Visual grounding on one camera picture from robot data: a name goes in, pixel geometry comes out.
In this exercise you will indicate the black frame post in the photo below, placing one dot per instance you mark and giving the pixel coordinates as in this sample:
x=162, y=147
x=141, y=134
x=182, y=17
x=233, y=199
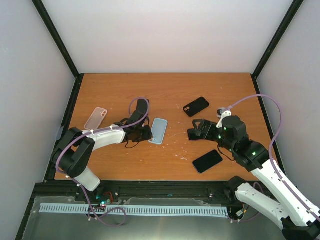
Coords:
x=48, y=22
x=282, y=28

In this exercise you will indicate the light blue phone case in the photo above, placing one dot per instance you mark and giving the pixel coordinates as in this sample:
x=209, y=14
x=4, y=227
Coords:
x=158, y=130

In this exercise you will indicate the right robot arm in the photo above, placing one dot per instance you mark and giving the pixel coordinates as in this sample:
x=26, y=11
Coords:
x=290, y=210

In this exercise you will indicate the pink translucent phone case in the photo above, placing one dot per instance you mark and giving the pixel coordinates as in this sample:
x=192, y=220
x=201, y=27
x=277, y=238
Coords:
x=95, y=119

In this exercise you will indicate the left black frame post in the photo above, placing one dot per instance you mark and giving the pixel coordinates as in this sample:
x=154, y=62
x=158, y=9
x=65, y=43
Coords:
x=48, y=22

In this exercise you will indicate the blue-edged black phone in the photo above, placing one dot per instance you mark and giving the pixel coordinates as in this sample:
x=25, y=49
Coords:
x=207, y=161

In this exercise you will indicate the light blue cable duct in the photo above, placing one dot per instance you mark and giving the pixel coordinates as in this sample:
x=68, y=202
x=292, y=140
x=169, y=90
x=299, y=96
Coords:
x=140, y=210

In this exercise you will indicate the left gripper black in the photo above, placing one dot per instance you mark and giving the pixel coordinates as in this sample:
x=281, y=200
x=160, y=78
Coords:
x=148, y=135

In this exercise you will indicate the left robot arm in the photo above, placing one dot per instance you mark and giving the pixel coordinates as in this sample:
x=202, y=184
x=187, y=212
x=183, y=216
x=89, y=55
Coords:
x=73, y=152

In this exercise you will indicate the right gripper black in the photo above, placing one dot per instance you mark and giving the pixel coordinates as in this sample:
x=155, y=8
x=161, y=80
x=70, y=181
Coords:
x=210, y=125

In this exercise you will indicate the right black frame post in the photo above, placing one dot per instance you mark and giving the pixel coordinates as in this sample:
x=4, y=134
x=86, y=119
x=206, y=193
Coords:
x=282, y=28

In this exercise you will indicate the black phone case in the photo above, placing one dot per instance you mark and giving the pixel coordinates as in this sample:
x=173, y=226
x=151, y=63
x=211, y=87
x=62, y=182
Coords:
x=196, y=106

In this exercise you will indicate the black front rail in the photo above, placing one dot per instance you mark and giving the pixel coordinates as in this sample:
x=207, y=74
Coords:
x=211, y=192

